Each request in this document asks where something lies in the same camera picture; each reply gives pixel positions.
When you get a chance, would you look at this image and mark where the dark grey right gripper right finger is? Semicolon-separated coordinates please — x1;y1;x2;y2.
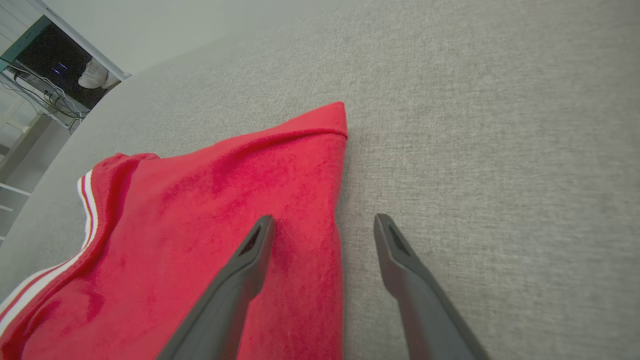
374;214;491;360

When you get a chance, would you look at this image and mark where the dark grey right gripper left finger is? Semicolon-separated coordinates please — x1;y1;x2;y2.
156;215;276;360

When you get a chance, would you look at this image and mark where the red basketball jersey white trim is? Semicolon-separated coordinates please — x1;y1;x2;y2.
0;101;349;360

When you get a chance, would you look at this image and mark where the grey fabric sofa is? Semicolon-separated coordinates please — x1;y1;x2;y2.
0;0;640;360

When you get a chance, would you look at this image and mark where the white shoe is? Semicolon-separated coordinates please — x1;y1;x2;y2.
77;57;121;91

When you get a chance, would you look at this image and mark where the grey cable bundle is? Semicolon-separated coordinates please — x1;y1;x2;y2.
0;62;88;127

